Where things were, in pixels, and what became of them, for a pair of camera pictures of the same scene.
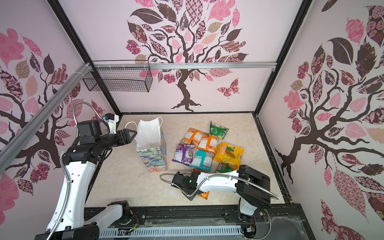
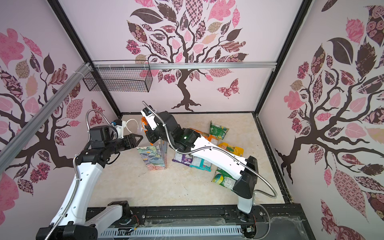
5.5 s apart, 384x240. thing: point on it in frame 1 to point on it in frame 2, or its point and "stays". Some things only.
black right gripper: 185,191 to 152,134
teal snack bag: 202,159 stays
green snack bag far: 218,130 stays
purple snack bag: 184,154 stays
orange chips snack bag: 204,195 to 143,123
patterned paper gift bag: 151,144 stays
